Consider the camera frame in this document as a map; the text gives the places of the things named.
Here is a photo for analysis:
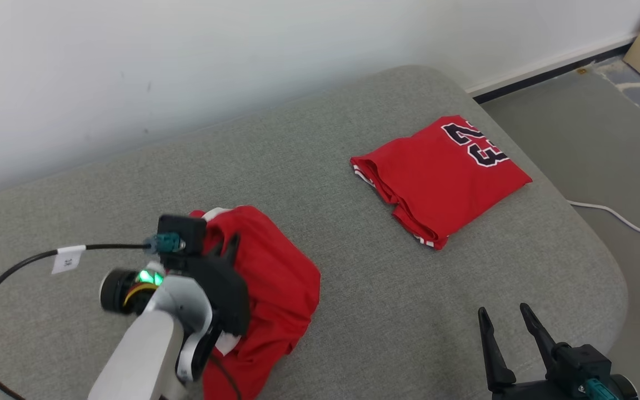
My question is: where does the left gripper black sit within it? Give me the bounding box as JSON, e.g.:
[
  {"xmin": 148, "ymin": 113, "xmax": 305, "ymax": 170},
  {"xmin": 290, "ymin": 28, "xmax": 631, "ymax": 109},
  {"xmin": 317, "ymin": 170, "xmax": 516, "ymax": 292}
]
[{"xmin": 187, "ymin": 233, "xmax": 252, "ymax": 337}]

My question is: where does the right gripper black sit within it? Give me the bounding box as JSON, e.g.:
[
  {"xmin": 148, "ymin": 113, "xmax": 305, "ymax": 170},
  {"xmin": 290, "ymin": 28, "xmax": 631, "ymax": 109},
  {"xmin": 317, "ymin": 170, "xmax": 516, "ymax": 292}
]
[{"xmin": 478, "ymin": 303, "xmax": 588, "ymax": 400}]

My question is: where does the red garment white trim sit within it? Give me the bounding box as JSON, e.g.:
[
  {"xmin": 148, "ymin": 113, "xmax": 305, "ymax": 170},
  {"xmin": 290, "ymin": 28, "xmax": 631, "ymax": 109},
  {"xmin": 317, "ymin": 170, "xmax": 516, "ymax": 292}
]
[{"xmin": 189, "ymin": 206, "xmax": 322, "ymax": 400}]

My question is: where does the red jersey number 23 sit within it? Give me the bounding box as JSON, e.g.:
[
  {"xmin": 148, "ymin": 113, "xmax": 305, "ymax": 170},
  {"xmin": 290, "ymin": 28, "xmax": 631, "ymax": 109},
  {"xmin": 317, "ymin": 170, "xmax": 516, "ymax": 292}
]
[{"xmin": 351, "ymin": 115, "xmax": 533, "ymax": 251}]

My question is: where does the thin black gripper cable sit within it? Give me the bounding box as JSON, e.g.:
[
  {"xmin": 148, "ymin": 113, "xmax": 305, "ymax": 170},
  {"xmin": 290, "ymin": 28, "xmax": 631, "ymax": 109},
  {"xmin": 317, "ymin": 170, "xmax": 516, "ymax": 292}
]
[{"xmin": 209, "ymin": 353, "xmax": 244, "ymax": 400}]

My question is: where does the white cable label tag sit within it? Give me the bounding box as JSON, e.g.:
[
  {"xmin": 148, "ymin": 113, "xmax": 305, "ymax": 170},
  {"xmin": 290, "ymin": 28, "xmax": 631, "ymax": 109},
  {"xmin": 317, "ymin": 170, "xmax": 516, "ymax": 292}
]
[{"xmin": 52, "ymin": 245, "xmax": 87, "ymax": 275}]

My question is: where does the white floor cable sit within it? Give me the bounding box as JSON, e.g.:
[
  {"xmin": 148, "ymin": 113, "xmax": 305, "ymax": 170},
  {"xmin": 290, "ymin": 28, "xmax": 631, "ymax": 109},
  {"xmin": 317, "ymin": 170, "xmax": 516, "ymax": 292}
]
[{"xmin": 567, "ymin": 200, "xmax": 640, "ymax": 243}]

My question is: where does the wall baseboard strip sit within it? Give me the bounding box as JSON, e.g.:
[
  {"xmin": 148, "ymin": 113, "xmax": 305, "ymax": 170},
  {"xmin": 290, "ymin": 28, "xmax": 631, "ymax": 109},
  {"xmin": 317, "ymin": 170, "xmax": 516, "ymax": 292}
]
[{"xmin": 464, "ymin": 34, "xmax": 640, "ymax": 105}]

